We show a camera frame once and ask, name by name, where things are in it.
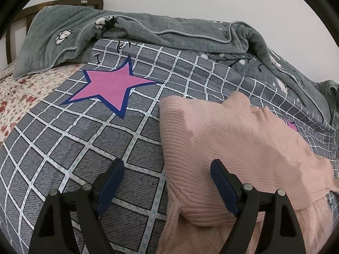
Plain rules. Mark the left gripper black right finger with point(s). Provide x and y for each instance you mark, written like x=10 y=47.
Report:
x=280 y=233

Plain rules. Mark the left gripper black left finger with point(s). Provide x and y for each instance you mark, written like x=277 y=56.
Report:
x=54 y=232

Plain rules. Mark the pink knit sweater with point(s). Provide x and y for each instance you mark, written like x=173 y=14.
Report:
x=252 y=143

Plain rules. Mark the grey checked star blanket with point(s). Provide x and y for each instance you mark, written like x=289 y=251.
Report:
x=59 y=145

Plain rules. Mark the floral bed sheet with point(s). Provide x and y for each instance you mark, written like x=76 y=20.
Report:
x=19 y=96

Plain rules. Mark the grey-green fleece quilt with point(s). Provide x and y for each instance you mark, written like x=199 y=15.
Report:
x=63 y=33

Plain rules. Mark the dark wooden headboard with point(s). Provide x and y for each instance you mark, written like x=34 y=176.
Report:
x=30 y=12

